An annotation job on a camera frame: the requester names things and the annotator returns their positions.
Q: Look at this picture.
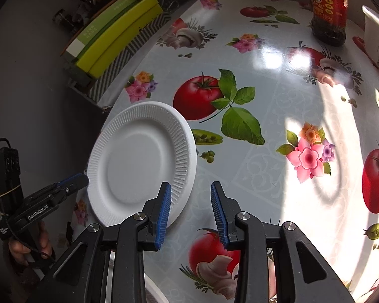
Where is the striped patterned box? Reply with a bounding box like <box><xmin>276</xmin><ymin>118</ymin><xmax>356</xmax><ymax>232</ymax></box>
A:
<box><xmin>68</xmin><ymin>13</ymin><xmax>174</xmax><ymax>108</ymax></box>

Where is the white paper plate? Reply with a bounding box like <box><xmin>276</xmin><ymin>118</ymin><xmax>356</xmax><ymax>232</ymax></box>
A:
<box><xmin>86</xmin><ymin>102</ymin><xmax>197</xmax><ymax>228</ymax></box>

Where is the white paper tub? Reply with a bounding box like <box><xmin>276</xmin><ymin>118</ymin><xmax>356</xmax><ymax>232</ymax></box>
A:
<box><xmin>362</xmin><ymin>5</ymin><xmax>379</xmax><ymax>78</ymax></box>

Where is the pale green white box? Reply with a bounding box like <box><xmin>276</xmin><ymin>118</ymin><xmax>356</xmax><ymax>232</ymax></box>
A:
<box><xmin>66</xmin><ymin>0</ymin><xmax>139</xmax><ymax>62</ymax></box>

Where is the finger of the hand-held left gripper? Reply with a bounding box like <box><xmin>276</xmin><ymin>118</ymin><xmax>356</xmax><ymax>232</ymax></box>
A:
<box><xmin>52</xmin><ymin>173</ymin><xmax>90</xmax><ymax>203</ymax></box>

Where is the yellow-green box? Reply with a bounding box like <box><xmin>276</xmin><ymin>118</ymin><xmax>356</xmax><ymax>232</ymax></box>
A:
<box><xmin>76</xmin><ymin>0</ymin><xmax>160</xmax><ymax>70</ymax></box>
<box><xmin>88</xmin><ymin>5</ymin><xmax>165</xmax><ymax>79</ymax></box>

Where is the white bowl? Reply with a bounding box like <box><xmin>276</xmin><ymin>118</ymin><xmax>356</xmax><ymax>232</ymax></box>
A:
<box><xmin>144</xmin><ymin>276</ymin><xmax>170</xmax><ymax>303</ymax></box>

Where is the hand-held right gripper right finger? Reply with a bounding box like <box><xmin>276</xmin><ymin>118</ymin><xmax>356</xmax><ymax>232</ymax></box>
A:
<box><xmin>210</xmin><ymin>181</ymin><xmax>356</xmax><ymax>303</ymax></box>

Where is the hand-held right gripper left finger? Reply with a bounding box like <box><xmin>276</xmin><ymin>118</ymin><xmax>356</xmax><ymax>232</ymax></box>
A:
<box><xmin>27</xmin><ymin>181</ymin><xmax>173</xmax><ymax>303</ymax></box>

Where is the person's left hand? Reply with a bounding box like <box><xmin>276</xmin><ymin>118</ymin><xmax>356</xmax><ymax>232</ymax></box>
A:
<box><xmin>8</xmin><ymin>220</ymin><xmax>56</xmax><ymax>267</ymax></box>

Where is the printed vegetable tablecloth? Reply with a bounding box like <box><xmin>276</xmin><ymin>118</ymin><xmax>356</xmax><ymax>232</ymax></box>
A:
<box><xmin>58</xmin><ymin>0</ymin><xmax>379</xmax><ymax>303</ymax></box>

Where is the red label sauce jar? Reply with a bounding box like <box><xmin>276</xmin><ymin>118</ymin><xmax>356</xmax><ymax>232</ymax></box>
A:
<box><xmin>307</xmin><ymin>0</ymin><xmax>349</xmax><ymax>47</ymax></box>

